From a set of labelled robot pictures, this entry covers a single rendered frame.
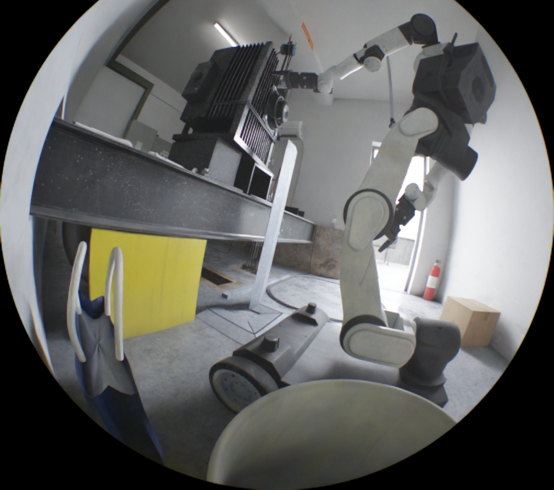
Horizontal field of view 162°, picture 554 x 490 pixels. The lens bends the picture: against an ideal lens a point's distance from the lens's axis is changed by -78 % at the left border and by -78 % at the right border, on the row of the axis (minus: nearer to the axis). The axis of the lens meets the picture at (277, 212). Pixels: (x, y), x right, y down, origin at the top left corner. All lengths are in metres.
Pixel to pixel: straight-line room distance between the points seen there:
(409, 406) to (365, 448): 0.13
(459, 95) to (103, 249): 1.15
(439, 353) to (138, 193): 1.06
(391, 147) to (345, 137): 2.58
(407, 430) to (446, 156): 0.66
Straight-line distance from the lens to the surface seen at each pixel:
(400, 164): 0.60
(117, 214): 0.72
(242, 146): 0.99
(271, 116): 1.21
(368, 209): 0.51
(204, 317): 1.04
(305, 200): 2.92
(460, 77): 0.73
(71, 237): 0.98
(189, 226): 0.89
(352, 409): 0.36
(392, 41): 0.88
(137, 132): 4.04
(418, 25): 0.84
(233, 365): 0.51
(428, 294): 2.81
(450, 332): 0.67
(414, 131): 0.62
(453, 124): 0.72
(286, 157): 1.20
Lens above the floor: 0.54
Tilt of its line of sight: 3 degrees up
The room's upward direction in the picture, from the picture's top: 13 degrees clockwise
